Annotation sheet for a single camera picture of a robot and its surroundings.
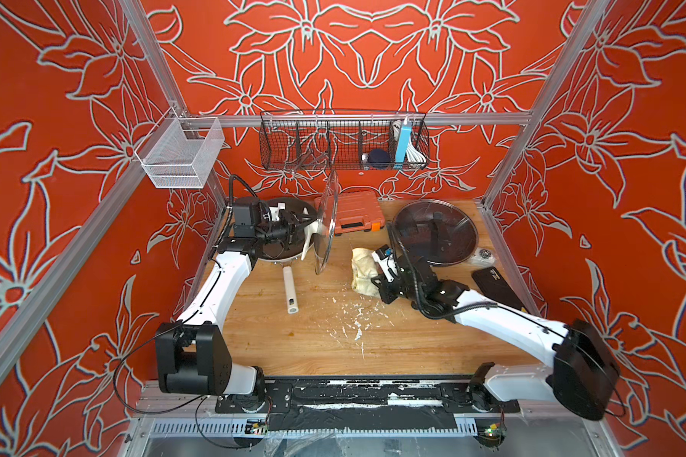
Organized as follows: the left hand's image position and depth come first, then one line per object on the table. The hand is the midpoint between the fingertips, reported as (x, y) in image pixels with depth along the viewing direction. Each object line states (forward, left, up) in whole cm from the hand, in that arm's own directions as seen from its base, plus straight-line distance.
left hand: (316, 221), depth 75 cm
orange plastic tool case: (+27, -9, -24) cm, 37 cm away
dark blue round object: (+31, -18, -1) cm, 35 cm away
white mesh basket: (+26, +49, +2) cm, 56 cm away
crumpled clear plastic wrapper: (+9, -56, -25) cm, 62 cm away
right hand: (-9, -15, -14) cm, 23 cm away
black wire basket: (+37, -5, +2) cm, 37 cm away
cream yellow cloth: (-8, -14, -11) cm, 19 cm away
